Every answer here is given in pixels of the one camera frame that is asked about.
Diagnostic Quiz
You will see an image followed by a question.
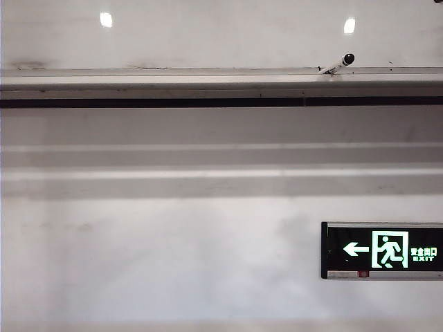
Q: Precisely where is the silver whiteboard tray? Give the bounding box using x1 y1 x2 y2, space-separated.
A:
0 66 443 110

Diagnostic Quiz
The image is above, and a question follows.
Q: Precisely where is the white whiteboard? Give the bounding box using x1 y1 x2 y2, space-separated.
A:
0 0 443 71

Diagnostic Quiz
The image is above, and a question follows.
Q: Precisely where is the black green exit sign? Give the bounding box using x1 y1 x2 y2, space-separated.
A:
320 221 443 281

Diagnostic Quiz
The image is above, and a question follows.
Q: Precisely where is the white security camera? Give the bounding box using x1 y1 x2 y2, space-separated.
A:
318 52 357 76

